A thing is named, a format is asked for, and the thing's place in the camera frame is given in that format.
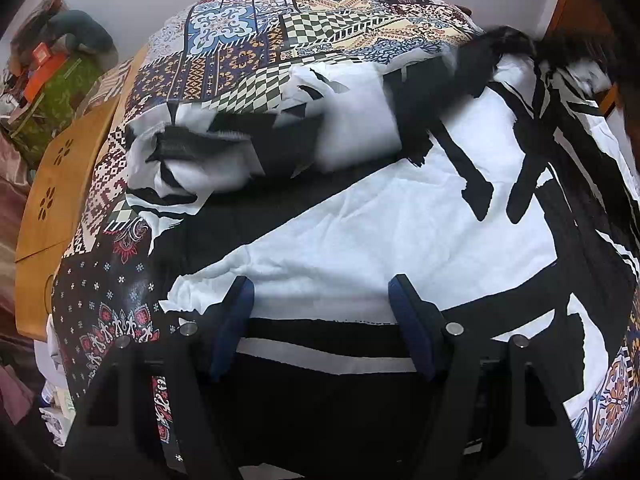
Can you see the patchwork bedspread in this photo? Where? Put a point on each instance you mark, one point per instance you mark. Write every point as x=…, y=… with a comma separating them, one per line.
x=240, y=60

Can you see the green patterned bag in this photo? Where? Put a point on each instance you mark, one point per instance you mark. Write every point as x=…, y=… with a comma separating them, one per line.
x=60, y=95

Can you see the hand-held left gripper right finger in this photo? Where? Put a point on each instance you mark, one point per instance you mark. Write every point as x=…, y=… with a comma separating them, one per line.
x=415, y=330

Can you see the orange box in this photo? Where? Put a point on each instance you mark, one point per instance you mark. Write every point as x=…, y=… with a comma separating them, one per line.
x=42, y=70

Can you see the white crumpled cloth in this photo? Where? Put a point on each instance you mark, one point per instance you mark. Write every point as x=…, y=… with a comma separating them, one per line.
x=55, y=385

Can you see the striped mat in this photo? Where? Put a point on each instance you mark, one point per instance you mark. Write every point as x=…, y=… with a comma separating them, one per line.
x=107, y=82

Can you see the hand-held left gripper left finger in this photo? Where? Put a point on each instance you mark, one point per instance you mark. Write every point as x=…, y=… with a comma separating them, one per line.
x=230, y=330

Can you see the wooden lap desk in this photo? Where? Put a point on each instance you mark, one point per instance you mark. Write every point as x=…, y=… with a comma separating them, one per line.
x=65, y=200

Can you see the black and white shirt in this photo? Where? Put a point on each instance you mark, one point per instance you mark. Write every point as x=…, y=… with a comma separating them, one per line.
x=400, y=220

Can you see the brown bag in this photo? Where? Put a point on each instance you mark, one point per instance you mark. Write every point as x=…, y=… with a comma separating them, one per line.
x=35, y=17

